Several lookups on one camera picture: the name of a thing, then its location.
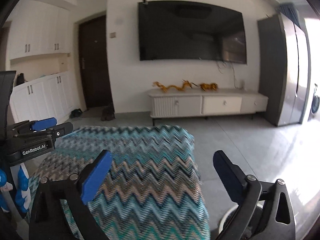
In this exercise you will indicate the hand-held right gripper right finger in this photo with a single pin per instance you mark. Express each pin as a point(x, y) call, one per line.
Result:
point(230, 176)

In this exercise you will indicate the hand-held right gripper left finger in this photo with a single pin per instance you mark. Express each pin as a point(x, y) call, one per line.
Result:
point(97, 177)

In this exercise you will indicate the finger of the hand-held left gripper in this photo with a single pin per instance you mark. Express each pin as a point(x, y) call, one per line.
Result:
point(63, 128)
point(45, 123)

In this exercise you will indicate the white round bin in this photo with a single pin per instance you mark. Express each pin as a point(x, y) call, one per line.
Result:
point(226, 217)

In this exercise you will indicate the person's left hand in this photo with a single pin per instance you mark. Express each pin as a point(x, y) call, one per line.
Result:
point(23, 187)

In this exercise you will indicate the dark shoes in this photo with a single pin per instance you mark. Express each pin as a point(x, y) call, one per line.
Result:
point(75, 113)

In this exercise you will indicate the brown boots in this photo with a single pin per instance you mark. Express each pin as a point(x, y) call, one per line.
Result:
point(108, 112)

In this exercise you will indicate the black bag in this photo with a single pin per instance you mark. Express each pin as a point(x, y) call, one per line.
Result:
point(20, 79)

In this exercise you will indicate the zigzag knit blanket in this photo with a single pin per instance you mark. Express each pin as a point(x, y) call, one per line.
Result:
point(150, 180)

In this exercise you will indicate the white television cabinet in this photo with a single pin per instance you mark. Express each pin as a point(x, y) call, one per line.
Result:
point(220, 103)

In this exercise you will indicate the dark brown door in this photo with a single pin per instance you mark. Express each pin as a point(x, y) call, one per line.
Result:
point(96, 62)

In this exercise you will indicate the golden tiger figurine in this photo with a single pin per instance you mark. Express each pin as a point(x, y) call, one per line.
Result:
point(208, 87)

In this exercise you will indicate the golden dragon figurine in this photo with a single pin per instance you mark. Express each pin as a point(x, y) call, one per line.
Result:
point(185, 85)
point(165, 87)

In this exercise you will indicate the washing machine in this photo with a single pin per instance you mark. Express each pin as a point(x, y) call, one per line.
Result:
point(315, 102)

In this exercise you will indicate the grey refrigerator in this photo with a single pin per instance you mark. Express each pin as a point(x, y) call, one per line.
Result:
point(280, 75)

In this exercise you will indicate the blue curtain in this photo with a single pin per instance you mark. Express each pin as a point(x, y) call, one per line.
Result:
point(290, 13)

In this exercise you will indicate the white wall cupboards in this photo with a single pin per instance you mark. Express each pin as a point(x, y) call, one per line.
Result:
point(37, 32)

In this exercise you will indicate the wall switch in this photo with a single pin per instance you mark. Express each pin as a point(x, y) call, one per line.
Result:
point(113, 35)

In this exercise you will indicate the wall television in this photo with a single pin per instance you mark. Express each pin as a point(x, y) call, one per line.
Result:
point(190, 32)

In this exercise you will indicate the small camera on television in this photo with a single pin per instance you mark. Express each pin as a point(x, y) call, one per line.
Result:
point(145, 1)

